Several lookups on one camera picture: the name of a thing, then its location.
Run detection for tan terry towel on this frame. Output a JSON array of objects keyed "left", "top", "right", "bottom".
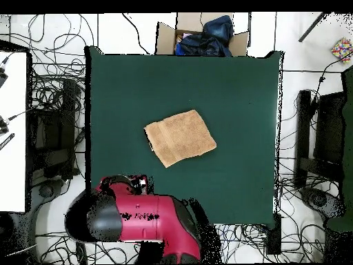
[{"left": 143, "top": 109, "right": 218, "bottom": 168}]

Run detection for dark blue laundry pile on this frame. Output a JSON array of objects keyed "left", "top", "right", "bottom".
[{"left": 174, "top": 14, "right": 234, "bottom": 57}]

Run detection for dark green table cloth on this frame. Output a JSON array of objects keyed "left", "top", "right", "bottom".
[
  {"left": 325, "top": 66, "right": 353, "bottom": 233},
  {"left": 83, "top": 45, "right": 285, "bottom": 230}
]

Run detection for brown cardboard box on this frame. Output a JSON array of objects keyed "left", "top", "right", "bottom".
[{"left": 154, "top": 12, "right": 250, "bottom": 57}]

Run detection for black rectangular block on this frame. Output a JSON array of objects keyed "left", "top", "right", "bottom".
[{"left": 265, "top": 212, "right": 283, "bottom": 255}]

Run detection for black round stand base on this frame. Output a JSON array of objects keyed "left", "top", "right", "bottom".
[{"left": 300, "top": 186, "right": 345, "bottom": 222}]

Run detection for white desk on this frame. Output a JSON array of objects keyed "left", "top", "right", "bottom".
[{"left": 0, "top": 50, "right": 28, "bottom": 213}]

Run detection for grey metal bar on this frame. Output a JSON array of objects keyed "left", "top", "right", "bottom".
[{"left": 298, "top": 12, "right": 327, "bottom": 43}]

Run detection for black device on desk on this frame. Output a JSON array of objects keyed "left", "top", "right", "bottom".
[{"left": 0, "top": 66, "right": 9, "bottom": 89}]

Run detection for multicoloured patterned box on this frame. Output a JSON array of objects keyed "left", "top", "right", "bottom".
[{"left": 330, "top": 37, "right": 353, "bottom": 63}]

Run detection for tangled black cables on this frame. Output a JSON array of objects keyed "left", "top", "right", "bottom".
[
  {"left": 27, "top": 13, "right": 96, "bottom": 111},
  {"left": 214, "top": 222, "right": 326, "bottom": 264}
]

